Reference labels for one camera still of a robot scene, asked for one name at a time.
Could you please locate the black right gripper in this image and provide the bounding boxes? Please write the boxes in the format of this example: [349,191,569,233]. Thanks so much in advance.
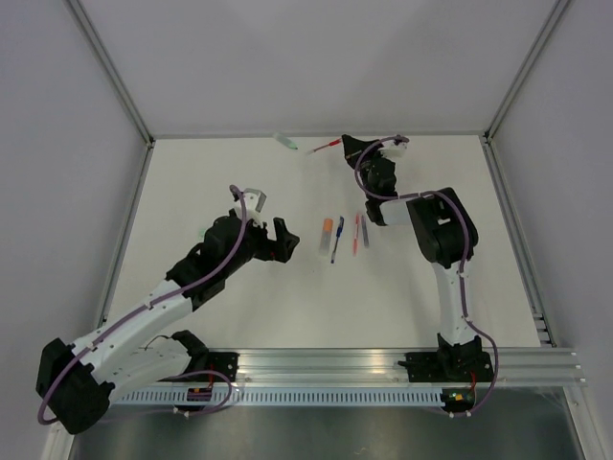
[342,135,386,200]

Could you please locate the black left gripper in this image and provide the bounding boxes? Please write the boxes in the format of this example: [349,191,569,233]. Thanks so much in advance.
[222,215,299,277]

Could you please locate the orange highlighter pen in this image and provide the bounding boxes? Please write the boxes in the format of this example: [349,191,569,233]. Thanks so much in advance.
[319,218,333,256]

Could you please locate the blue gel pen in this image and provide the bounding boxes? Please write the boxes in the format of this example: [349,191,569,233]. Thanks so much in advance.
[330,216,345,265]

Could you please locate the green highlighter pen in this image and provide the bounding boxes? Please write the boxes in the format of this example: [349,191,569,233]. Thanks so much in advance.
[273,133,298,150]

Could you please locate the purple grey marker pen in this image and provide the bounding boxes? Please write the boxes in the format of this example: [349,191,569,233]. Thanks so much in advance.
[360,215,370,248]

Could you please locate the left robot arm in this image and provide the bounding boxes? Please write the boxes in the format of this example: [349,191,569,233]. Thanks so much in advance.
[35,212,300,434]

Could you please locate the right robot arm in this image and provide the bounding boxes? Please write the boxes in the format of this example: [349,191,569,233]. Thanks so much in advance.
[341,134,490,382]

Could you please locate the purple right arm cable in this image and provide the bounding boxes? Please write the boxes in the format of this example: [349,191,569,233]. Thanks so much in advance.
[352,135,499,418]

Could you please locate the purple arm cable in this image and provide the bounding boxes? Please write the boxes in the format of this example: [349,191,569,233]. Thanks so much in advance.
[352,135,499,418]
[36,184,250,426]

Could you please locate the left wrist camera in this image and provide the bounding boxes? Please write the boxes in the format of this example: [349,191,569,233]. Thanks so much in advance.
[234,188,266,228]

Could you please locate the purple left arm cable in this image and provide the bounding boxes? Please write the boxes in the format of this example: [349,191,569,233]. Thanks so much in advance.
[36,184,250,426]

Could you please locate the aluminium mounting rail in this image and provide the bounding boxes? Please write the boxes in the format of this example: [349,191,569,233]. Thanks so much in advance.
[214,348,586,386]

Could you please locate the left aluminium frame post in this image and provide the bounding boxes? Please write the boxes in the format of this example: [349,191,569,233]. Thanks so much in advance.
[64,0,154,148]

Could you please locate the aluminium frame post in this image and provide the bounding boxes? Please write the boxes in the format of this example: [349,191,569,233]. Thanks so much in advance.
[64,0,154,148]
[482,0,574,144]

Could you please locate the white slotted cable duct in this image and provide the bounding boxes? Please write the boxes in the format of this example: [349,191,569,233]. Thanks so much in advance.
[117,384,443,407]

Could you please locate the right aluminium frame post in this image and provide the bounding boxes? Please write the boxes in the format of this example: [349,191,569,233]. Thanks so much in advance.
[482,0,574,144]

